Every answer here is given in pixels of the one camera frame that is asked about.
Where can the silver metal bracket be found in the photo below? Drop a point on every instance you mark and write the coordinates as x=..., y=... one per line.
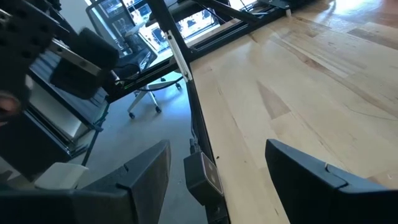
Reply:
x=178, y=56

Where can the white office chair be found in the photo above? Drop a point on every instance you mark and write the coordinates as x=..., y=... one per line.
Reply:
x=146, y=93

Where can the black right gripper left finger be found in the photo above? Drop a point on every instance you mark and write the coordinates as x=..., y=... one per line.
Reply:
x=109, y=205

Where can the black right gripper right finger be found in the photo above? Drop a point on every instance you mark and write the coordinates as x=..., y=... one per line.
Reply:
x=311, y=199

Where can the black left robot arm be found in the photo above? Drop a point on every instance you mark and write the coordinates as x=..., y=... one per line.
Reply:
x=276, y=3

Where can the black computer monitor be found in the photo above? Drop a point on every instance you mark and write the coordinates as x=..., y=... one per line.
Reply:
x=109, y=18

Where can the black perforated device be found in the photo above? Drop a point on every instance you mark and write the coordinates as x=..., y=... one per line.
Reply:
x=21, y=46

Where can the black equipment cart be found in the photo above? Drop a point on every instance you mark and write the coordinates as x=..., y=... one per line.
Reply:
x=31, y=146

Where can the black table-level camera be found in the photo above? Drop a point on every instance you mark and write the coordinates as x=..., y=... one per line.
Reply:
x=197, y=177

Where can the black foam block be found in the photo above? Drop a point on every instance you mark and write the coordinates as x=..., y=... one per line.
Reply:
x=90, y=53

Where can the white plastic box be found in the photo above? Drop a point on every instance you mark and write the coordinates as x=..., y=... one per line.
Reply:
x=60, y=175

